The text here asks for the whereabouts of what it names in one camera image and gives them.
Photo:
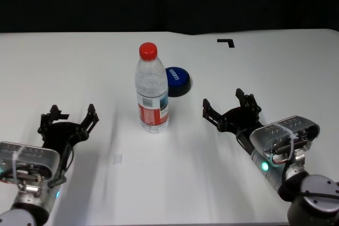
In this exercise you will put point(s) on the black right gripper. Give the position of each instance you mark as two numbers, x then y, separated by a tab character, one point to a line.
241	120

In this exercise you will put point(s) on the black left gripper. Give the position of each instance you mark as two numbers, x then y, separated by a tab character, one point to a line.
59	133

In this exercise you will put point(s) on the blue round push button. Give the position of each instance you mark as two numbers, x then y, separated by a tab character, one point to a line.
177	77

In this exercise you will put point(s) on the clear red-capped water bottle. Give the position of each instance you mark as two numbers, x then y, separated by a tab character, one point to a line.
152	91

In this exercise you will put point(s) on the short black T tape mark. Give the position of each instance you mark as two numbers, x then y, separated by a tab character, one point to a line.
64	116

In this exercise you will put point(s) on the small clear tape piece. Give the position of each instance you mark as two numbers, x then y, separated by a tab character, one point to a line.
117	158

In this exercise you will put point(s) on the black L-shaped tape mark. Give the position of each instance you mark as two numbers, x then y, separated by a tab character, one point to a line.
230	42

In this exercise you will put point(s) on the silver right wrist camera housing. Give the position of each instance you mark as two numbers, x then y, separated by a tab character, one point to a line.
283	136

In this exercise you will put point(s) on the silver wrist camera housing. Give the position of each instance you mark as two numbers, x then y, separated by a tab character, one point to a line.
29	157
283	136

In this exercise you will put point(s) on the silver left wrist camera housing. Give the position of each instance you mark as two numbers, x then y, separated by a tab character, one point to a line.
29	157

